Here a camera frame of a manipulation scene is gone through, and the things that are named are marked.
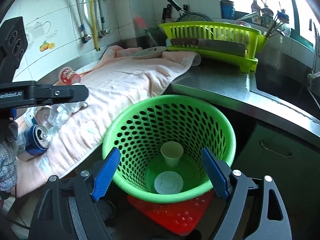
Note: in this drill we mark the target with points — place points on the white paper cup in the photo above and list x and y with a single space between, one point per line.
172 152

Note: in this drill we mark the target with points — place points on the white ceramic plate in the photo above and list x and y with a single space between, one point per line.
150 53

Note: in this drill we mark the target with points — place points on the pink airplane towel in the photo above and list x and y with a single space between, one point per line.
118 81

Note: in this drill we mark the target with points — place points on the blue cup on windowsill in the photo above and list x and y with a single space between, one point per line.
227 9

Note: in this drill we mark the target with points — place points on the green mesh trash basket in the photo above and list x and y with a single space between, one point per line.
160 142

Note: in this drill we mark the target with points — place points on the lime green dish rack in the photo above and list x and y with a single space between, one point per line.
253 40

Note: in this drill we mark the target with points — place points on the red lion snack cup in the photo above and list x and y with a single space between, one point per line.
69 76

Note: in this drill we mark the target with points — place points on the silver blue beverage can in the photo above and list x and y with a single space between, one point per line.
32 142

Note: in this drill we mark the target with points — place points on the white plastic cup lid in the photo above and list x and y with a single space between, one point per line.
168 182

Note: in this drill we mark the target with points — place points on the black frying pan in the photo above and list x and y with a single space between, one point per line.
186 16

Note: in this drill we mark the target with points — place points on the clear plastic wrapper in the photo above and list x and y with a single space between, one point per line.
52 116

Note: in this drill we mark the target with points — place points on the grey gloved hand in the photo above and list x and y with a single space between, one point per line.
9 134

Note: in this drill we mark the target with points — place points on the red plastic stool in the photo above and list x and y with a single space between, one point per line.
179 218

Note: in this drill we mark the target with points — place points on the pink bottle brush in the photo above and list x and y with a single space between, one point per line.
139 22

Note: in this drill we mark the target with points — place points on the metal water valve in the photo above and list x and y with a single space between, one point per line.
86 37

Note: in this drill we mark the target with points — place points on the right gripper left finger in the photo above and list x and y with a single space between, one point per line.
69 208

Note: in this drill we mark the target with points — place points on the kitchen cleaver knife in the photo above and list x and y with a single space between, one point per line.
228 47

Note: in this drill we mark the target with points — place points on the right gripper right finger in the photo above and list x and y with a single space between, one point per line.
268 219

